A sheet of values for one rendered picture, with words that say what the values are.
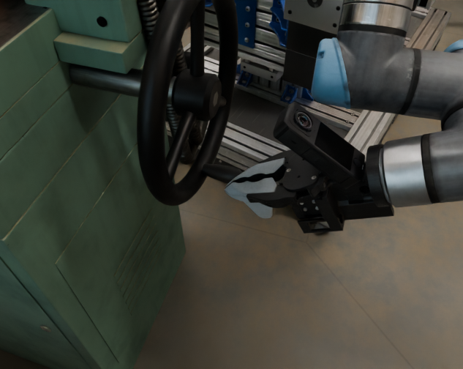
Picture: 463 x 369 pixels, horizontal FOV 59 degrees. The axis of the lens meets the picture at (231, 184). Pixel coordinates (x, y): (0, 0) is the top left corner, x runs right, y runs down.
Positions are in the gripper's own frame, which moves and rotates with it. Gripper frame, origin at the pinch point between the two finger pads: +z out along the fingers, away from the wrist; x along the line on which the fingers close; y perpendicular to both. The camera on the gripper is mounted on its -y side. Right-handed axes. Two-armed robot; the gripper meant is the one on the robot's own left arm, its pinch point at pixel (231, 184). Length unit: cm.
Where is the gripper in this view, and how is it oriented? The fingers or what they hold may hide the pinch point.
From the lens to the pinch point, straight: 56.3
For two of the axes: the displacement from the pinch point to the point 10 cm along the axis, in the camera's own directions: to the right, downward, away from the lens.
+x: 3.0, -7.1, 6.4
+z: -8.3, 1.3, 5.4
